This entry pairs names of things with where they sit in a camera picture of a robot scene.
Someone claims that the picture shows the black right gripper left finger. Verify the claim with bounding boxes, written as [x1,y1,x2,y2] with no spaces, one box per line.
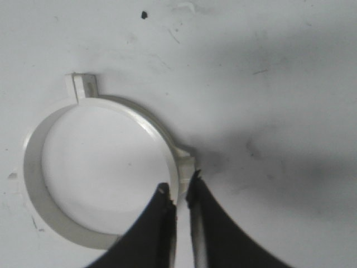
[88,183,177,267]

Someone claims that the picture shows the white half pipe clamp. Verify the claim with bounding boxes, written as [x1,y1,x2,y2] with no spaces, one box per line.
[17,98,121,250]
[65,73,196,204]

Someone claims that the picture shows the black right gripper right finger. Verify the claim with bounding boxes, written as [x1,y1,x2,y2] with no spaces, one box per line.
[186,170,290,267]

